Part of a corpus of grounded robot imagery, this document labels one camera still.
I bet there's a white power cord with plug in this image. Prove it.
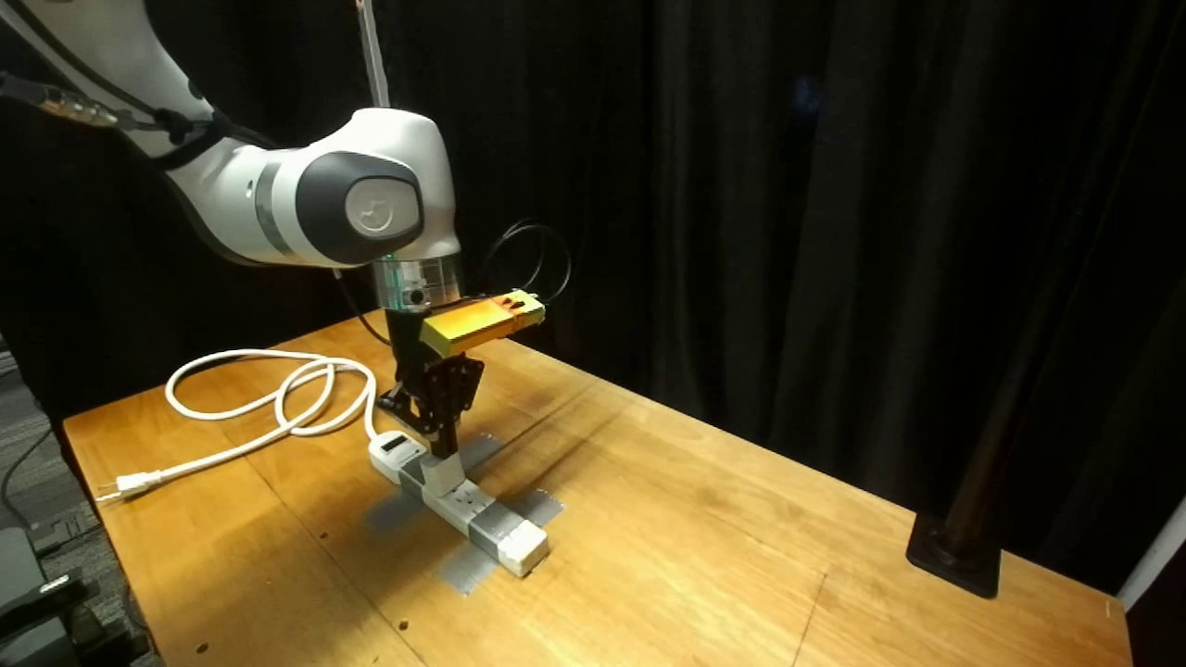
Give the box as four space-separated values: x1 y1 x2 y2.
97 344 388 503

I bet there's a white vertical pole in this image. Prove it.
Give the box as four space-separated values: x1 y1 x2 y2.
349 0 397 113

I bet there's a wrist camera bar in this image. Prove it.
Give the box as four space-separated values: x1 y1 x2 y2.
416 285 548 364

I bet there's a grey tape strip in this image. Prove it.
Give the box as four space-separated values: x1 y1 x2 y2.
364 432 509 539

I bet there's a black curtain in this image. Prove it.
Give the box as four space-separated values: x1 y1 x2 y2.
0 0 1186 601

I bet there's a black pole with base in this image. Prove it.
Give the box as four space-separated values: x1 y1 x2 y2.
905 367 1040 604

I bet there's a white power strip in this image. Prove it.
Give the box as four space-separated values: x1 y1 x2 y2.
433 487 570 596
364 427 554 583

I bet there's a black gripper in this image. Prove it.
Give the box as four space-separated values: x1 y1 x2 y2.
375 312 484 460

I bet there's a black equipment beside table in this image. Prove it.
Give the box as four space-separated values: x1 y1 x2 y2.
0 492 142 667

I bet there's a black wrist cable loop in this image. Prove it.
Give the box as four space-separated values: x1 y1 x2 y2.
479 218 579 308

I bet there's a white slanted bar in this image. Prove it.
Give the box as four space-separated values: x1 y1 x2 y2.
1114 498 1186 616

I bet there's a white charger head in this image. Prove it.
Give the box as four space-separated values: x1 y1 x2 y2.
421 444 469 498

